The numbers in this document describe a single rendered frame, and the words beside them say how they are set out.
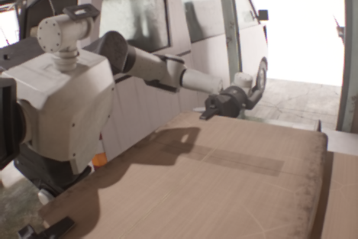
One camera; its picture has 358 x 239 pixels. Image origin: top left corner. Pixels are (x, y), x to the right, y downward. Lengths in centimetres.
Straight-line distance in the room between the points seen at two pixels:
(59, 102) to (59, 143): 8
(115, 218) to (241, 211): 19
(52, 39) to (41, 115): 13
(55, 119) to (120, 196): 17
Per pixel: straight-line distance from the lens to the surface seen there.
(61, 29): 42
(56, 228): 39
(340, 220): 43
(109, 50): 64
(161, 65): 81
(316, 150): 49
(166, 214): 36
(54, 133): 44
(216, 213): 35
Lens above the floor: 137
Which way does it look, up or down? 22 degrees down
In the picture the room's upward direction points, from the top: 8 degrees counter-clockwise
